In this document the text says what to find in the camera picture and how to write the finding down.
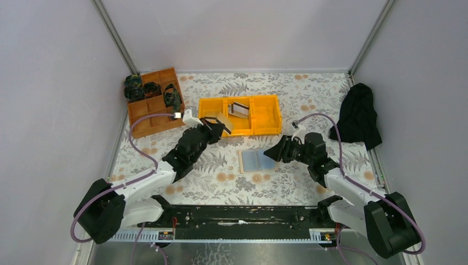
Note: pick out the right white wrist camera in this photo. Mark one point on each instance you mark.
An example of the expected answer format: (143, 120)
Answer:
(299, 127)

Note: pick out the rolled camo belt outside tray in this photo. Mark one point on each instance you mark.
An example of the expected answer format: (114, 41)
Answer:
(133, 88)

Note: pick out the card in middle bin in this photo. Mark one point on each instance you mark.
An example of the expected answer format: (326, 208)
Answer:
(239, 110)

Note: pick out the card in left bin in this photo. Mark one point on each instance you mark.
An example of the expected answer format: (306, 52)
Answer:
(211, 119)

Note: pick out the aluminium frame rails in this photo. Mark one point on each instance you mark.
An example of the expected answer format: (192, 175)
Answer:
(163, 238)

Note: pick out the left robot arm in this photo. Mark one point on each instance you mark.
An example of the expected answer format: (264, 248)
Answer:
(128, 197)

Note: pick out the orange compartment tray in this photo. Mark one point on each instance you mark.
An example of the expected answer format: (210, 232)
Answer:
(151, 116)

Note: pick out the camo belt in tray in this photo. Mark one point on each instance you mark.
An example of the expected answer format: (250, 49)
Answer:
(172, 98)

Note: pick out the rolled belt in tray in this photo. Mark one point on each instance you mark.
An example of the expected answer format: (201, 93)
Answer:
(152, 89)

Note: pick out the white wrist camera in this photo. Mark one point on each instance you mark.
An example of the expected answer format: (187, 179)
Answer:
(299, 127)
(190, 116)

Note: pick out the black cloth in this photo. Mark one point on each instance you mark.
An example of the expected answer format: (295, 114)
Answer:
(358, 118)

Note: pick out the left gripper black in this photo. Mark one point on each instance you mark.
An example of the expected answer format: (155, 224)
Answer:
(211, 131)

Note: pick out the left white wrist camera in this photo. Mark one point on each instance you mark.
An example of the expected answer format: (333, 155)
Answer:
(190, 116)

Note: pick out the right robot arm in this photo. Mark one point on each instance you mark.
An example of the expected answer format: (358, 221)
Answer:
(384, 219)

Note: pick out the beige card grey stripe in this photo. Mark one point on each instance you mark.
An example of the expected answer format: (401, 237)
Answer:
(223, 120)

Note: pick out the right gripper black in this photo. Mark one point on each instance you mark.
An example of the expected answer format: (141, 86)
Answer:
(286, 149)

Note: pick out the yellow three-compartment bin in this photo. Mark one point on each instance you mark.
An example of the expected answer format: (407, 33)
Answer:
(264, 114)

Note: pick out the card in bin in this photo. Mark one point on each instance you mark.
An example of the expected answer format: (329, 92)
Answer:
(239, 110)
(211, 119)

